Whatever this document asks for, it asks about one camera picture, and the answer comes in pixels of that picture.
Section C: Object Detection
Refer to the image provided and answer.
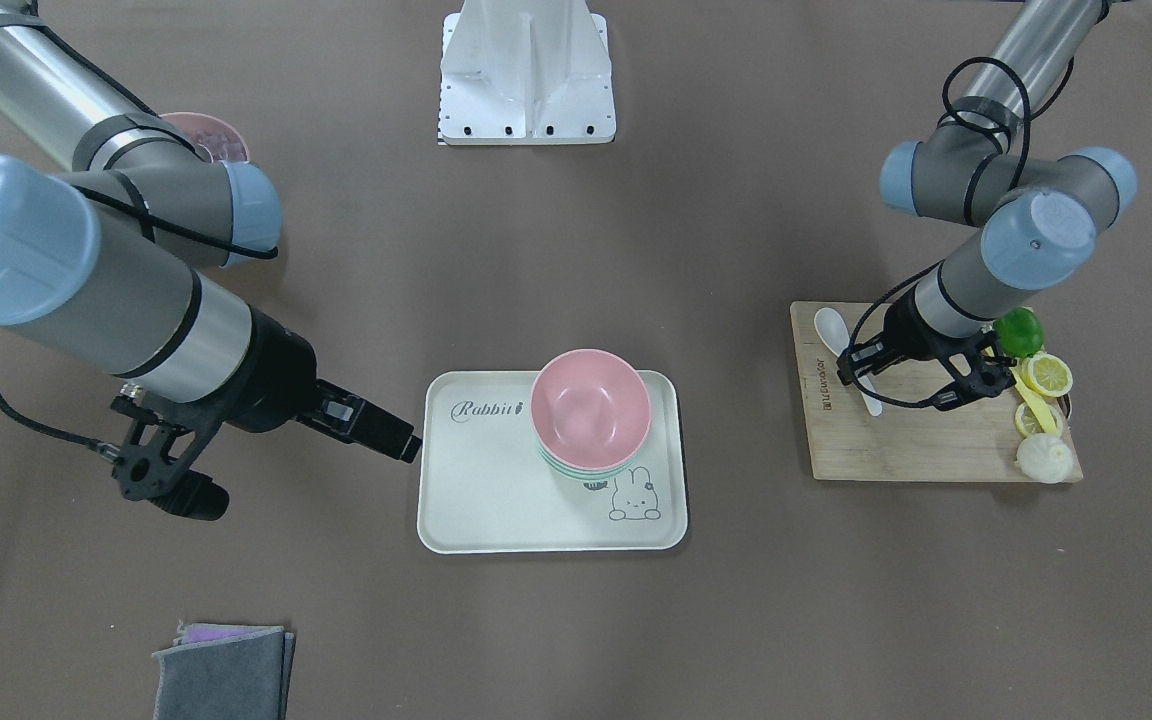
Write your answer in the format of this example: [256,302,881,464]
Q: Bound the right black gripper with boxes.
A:
[151,309,422,464]

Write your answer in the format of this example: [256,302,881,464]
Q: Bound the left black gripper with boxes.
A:
[836,290,982,386]

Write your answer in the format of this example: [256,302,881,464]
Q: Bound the white ceramic spoon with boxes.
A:
[813,306,884,416]

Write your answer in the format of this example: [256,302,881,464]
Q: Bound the small pink bowl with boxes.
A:
[529,348,653,470]

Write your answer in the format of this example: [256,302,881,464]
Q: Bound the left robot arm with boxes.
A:
[838,1,1138,410]

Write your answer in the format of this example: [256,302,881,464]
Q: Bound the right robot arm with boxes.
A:
[0,1,420,462]

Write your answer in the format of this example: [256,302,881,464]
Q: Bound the large pink ice bowl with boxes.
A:
[160,111,251,162]

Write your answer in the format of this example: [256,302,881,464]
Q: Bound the bamboo cutting board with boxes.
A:
[790,301,1029,483]

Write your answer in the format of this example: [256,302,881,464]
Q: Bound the green lime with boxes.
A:
[992,306,1044,361]

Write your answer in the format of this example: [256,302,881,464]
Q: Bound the white rabbit tray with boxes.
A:
[416,372,689,553]

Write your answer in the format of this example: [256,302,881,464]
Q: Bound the lemon slice lower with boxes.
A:
[1011,404,1068,438]

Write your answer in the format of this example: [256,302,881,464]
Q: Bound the lemon slice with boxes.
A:
[1011,404,1068,438]
[1018,351,1074,397]

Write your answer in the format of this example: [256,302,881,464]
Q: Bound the yellow plastic knife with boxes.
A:
[986,348,1052,429]

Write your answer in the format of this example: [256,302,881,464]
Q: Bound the lemon slice upper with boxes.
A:
[1018,351,1074,397]

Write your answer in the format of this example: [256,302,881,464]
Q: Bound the stacked green bowls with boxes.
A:
[532,439,643,483]

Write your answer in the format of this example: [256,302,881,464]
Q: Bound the purple cloth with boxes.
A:
[173,623,285,646]

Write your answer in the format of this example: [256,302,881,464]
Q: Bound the grey folded cloth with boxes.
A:
[154,629,296,719]

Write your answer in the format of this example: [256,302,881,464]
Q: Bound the clear ice cubes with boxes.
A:
[188,127,250,161]

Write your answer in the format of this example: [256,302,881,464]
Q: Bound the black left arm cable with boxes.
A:
[841,56,1077,409]

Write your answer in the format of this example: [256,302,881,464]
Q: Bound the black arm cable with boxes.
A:
[841,56,1077,409]
[0,20,279,450]

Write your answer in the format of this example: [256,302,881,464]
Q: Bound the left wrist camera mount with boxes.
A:
[931,329,1018,411]

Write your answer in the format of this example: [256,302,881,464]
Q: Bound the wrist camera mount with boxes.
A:
[97,382,230,521]
[931,329,1018,411]

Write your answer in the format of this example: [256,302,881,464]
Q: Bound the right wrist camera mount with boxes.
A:
[97,382,230,521]

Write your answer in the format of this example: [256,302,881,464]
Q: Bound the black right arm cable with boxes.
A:
[0,20,279,450]

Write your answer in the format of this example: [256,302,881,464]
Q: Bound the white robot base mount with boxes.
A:
[435,1,617,146]

